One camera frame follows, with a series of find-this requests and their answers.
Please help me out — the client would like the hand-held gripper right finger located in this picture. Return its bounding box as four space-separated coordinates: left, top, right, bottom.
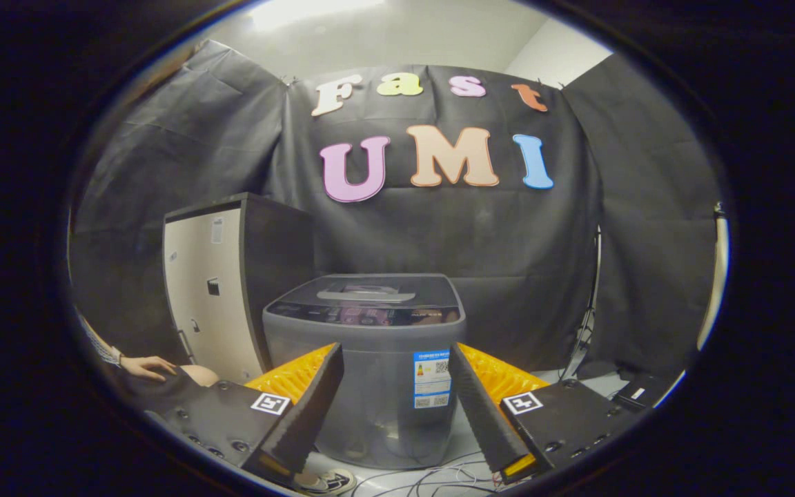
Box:
449 342 647 484

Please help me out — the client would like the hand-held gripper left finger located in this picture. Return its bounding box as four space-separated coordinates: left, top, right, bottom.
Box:
151 342 345 487

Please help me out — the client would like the grey washing machine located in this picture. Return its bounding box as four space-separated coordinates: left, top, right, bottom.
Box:
262 273 467 470

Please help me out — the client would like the dark washing machine lid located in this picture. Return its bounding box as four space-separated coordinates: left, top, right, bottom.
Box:
275 273 462 311

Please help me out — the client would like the person's shoe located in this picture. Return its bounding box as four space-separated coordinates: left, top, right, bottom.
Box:
297 469 357 496

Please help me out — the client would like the black tripod stand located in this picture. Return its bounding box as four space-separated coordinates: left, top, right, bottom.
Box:
556 228 600 380

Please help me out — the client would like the dark cabinet with beige door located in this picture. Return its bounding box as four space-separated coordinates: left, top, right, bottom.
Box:
163 192 315 385

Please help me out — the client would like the black box with white label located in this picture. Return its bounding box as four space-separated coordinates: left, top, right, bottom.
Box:
611 373 681 411

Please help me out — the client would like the black backdrop cloth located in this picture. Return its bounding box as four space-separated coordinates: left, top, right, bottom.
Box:
70 40 726 384

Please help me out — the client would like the white curved pole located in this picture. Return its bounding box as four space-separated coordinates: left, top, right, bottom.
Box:
698 202 731 353

